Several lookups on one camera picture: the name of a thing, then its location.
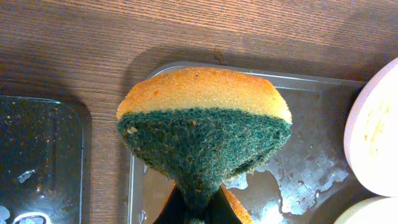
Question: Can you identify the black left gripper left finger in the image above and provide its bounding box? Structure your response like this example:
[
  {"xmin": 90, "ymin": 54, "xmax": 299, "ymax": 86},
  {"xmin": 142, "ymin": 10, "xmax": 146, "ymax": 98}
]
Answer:
[{"xmin": 153, "ymin": 187, "xmax": 187, "ymax": 224}]

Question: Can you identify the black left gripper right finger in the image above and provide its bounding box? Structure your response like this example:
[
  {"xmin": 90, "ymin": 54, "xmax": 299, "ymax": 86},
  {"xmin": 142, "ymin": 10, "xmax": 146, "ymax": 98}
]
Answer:
[{"xmin": 206, "ymin": 187, "xmax": 242, "ymax": 224}]

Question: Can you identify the yellow green sponge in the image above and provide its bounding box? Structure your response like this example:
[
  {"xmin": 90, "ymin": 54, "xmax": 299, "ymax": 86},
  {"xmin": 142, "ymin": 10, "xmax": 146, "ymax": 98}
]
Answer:
[{"xmin": 116, "ymin": 67, "xmax": 292, "ymax": 223}]

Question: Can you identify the white plate with sauce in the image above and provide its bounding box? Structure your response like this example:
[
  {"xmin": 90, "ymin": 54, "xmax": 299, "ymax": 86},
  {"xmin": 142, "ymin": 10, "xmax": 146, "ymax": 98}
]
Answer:
[{"xmin": 334, "ymin": 196, "xmax": 397, "ymax": 224}]

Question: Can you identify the pink plate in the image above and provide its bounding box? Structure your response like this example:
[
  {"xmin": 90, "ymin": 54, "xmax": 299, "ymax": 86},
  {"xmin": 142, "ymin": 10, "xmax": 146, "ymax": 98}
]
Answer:
[{"xmin": 344, "ymin": 58, "xmax": 397, "ymax": 197}]

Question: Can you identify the brown plastic tray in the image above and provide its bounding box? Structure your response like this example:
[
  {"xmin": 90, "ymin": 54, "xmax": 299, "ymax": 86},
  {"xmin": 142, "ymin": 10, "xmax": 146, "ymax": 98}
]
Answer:
[{"xmin": 127, "ymin": 61, "xmax": 386, "ymax": 224}]

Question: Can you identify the black water tray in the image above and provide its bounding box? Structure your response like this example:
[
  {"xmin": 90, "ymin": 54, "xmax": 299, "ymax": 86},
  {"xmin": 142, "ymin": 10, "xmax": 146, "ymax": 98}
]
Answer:
[{"xmin": 1, "ymin": 95, "xmax": 91, "ymax": 224}]

